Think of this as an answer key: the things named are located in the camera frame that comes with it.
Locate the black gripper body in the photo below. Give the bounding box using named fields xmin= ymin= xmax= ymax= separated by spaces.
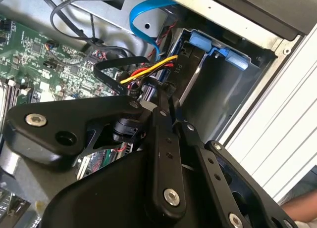
xmin=41 ymin=148 xmax=278 ymax=228

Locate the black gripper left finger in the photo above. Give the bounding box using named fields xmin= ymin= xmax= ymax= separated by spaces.
xmin=4 ymin=86 xmax=187 ymax=218

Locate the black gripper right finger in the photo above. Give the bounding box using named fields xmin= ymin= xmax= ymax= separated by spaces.
xmin=170 ymin=96 xmax=301 ymax=228

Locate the yellow red black power wire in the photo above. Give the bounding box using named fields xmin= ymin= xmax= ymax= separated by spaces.
xmin=115 ymin=52 xmax=194 ymax=92

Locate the blue SATA wire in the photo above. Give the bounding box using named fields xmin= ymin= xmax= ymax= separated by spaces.
xmin=130 ymin=1 xmax=179 ymax=90

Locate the hard disk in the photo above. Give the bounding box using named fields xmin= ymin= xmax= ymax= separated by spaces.
xmin=173 ymin=30 xmax=213 ymax=104

